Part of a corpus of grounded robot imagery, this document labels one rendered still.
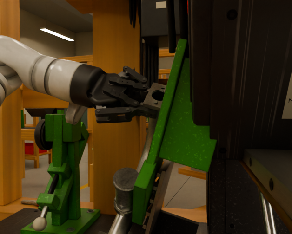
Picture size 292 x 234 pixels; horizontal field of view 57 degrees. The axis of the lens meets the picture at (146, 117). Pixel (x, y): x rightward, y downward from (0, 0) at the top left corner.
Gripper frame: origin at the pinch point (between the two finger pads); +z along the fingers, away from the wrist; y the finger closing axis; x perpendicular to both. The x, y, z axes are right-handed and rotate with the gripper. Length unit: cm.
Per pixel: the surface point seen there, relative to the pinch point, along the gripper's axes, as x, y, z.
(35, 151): 424, 190, -287
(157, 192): 2.9, -14.1, 5.3
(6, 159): 40, -1, -46
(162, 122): -6.4, -9.0, 3.6
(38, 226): 22.5, -19.7, -16.9
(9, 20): 12, 31, -57
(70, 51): 671, 810, -607
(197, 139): -4.8, -8.8, 8.7
